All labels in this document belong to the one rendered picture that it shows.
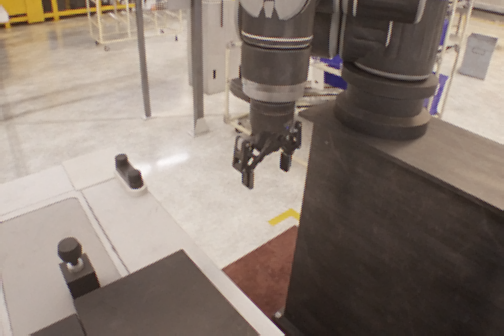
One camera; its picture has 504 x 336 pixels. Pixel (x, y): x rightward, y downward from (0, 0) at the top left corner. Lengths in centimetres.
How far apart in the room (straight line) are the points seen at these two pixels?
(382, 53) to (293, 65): 32
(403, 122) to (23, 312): 80
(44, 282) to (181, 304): 23
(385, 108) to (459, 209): 27
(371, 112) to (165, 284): 58
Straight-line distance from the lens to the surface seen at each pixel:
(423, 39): 79
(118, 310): 47
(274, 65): 50
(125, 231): 63
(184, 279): 48
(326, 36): 78
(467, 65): 575
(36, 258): 63
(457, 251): 83
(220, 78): 349
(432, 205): 80
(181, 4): 242
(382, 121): 81
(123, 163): 74
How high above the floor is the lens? 125
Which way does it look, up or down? 30 degrees down
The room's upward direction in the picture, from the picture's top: 3 degrees clockwise
